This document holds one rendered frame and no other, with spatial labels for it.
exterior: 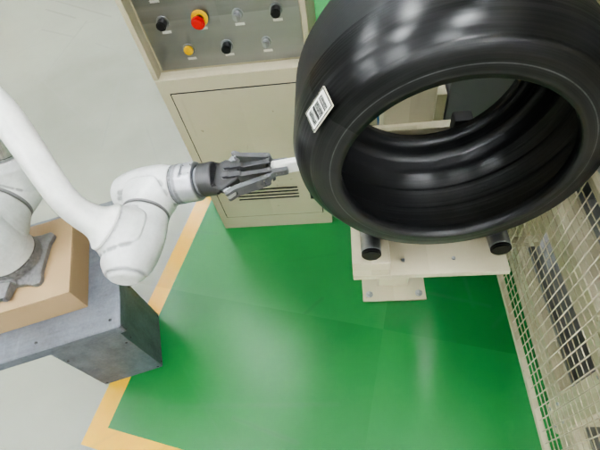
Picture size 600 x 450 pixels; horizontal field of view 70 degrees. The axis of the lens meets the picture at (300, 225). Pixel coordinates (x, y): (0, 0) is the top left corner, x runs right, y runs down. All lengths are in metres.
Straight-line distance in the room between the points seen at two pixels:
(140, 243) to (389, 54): 0.57
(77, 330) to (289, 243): 1.06
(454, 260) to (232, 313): 1.15
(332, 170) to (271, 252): 1.38
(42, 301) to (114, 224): 0.58
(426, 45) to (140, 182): 0.64
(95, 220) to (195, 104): 0.85
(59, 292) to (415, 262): 0.98
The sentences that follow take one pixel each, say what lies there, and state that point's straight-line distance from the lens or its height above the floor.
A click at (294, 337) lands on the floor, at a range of 1.89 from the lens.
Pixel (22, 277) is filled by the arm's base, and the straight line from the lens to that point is 1.47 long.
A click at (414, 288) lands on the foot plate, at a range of 1.96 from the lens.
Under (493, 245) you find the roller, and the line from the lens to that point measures 1.03.
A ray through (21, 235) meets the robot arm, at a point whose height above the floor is 0.87.
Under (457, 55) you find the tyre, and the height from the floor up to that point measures 1.40.
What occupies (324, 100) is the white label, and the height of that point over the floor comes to 1.33.
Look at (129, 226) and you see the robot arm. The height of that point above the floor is 1.12.
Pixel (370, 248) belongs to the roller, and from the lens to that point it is 0.98.
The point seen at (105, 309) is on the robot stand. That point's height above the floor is 0.65.
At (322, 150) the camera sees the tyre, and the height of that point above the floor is 1.24.
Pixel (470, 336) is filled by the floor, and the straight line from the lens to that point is 1.92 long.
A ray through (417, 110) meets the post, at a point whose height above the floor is 0.99.
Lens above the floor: 1.75
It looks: 54 degrees down
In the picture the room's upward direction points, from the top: 13 degrees counter-clockwise
